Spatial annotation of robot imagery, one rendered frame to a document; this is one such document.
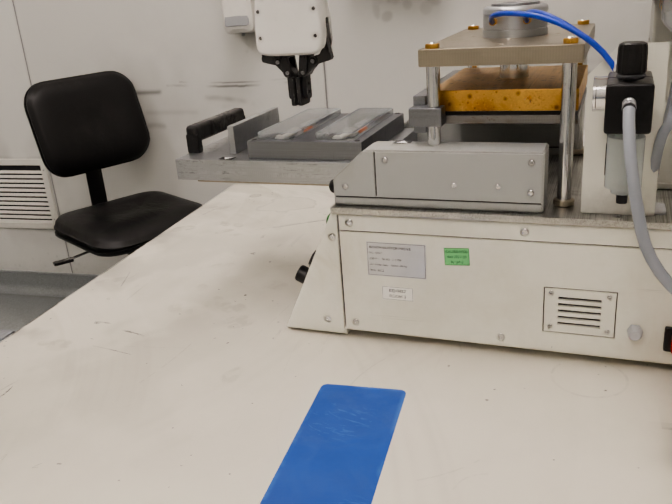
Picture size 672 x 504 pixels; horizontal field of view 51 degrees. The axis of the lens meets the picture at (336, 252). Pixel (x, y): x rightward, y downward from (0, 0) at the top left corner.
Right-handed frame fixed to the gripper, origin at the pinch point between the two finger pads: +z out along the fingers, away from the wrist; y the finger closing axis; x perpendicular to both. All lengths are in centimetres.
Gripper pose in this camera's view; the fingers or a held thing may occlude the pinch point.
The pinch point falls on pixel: (300, 90)
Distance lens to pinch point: 104.9
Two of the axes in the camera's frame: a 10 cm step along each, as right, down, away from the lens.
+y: 9.3, 0.6, -3.6
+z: 0.8, 9.3, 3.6
